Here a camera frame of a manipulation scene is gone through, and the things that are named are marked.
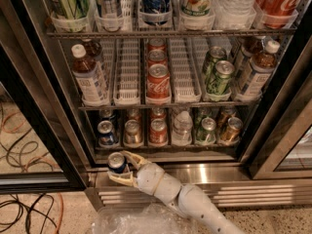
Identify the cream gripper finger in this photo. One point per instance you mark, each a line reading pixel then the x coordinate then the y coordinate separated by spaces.
pixel 127 179
pixel 136 160

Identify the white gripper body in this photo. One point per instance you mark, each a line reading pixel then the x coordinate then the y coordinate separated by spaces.
pixel 150 178

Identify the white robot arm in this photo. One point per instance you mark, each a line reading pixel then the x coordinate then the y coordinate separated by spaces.
pixel 186 200

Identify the front gold soda can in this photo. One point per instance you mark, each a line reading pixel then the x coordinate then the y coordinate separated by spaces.
pixel 132 134

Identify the gold soda can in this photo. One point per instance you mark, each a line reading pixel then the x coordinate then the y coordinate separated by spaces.
pixel 132 134
pixel 134 114

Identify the front red can bottom shelf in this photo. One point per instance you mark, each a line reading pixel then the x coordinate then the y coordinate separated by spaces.
pixel 158 132

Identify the red can shelf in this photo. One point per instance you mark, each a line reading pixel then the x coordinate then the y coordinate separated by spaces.
pixel 157 113
pixel 158 132

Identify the rear gold soda can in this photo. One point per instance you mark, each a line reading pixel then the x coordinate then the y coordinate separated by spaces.
pixel 134 114

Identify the clear water bottle bottom shelf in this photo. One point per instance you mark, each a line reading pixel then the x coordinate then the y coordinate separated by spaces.
pixel 182 129

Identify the rear red can bottom shelf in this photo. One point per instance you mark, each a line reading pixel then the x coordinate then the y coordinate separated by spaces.
pixel 157 113

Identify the front green can bottom shelf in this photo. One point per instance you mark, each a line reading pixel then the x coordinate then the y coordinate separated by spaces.
pixel 205 133

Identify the green can shelf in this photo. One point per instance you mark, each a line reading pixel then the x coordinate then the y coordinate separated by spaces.
pixel 213 55
pixel 205 133
pixel 70 9
pixel 220 77
pixel 200 113

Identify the rear green can bottom shelf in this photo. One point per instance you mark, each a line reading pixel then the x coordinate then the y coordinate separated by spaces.
pixel 200 113

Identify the front coca-cola can middle shelf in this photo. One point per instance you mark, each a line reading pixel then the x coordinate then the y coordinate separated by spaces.
pixel 158 84

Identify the coca-cola can shelf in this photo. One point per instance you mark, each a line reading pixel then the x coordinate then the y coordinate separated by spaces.
pixel 158 84
pixel 157 57
pixel 156 44

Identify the front bronze can bottom shelf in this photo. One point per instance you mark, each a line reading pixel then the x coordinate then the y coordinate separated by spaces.
pixel 231 130

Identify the bronze can shelf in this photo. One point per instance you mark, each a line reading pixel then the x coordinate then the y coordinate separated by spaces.
pixel 224 113
pixel 231 130

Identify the fridge sliding glass door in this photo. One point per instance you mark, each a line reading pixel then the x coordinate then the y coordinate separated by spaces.
pixel 35 72

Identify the rear bronze can bottom shelf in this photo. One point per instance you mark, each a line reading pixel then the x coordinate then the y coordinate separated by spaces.
pixel 224 113

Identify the front green can middle shelf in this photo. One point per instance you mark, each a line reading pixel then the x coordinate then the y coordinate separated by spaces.
pixel 220 77

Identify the rear coca-cola can middle shelf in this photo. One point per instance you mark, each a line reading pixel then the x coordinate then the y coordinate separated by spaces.
pixel 156 44

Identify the rear green can middle shelf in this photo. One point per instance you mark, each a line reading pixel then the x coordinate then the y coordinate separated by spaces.
pixel 213 55

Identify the blue pepsi can top shelf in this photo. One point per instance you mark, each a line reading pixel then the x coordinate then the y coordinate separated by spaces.
pixel 155 12

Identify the silver can top shelf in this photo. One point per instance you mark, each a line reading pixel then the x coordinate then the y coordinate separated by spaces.
pixel 109 9

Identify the green can top shelf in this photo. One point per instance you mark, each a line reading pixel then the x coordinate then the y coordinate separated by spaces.
pixel 70 9

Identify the coca-cola bottle top shelf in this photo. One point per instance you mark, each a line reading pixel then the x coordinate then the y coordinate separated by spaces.
pixel 277 13

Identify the clear plastic bin with bag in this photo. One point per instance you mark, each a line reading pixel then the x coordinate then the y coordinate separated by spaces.
pixel 153 219

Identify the empty white tray right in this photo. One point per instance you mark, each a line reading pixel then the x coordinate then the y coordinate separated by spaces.
pixel 184 75

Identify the left front tea bottle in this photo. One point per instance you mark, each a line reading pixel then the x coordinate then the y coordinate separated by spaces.
pixel 89 77

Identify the tea bottle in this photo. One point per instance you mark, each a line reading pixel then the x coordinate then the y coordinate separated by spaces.
pixel 94 50
pixel 89 77
pixel 258 70
pixel 249 47

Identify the left rear tea bottle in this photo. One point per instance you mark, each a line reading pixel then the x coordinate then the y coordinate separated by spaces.
pixel 94 50

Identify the right front tea bottle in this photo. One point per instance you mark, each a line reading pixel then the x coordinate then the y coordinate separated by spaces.
pixel 258 70

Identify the right rear tea bottle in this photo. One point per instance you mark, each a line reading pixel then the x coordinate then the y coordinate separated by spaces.
pixel 249 47

